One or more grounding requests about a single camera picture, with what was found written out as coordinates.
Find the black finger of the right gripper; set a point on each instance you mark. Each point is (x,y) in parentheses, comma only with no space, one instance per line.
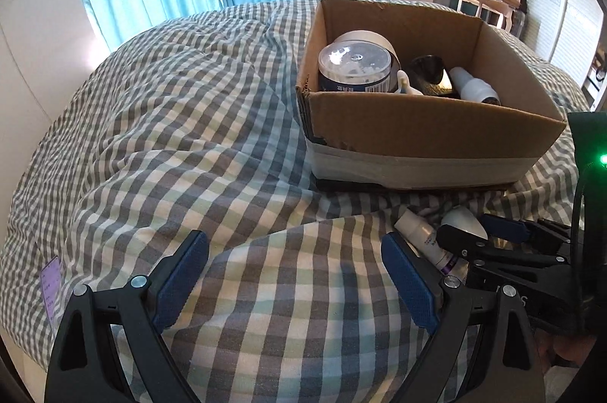
(470,247)
(544,236)

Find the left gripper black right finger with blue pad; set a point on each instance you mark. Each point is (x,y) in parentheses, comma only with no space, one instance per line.
(502,365)

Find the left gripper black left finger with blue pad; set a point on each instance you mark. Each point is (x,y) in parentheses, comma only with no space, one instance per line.
(85,365)

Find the light blue rounded case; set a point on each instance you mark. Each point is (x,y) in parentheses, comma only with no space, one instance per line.
(464,219)

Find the white cream tube purple band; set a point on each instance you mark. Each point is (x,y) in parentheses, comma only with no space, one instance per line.
(422,236)

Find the white small hair dryer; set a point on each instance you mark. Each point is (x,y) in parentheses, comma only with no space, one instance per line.
(471,88)

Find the black round sunglasses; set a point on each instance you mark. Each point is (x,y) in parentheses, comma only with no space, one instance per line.
(427,74)

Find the clear plastic cotton swab container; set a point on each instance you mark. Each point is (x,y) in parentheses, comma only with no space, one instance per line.
(355,66)

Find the white tape roll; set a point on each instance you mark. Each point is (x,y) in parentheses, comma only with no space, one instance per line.
(376,38)

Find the purple quilt label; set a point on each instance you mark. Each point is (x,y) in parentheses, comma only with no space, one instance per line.
(50,283)

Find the open cardboard box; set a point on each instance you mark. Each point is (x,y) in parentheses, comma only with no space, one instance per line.
(404,141)

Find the grey checked bed quilt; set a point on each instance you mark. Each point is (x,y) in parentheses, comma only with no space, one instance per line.
(193,125)

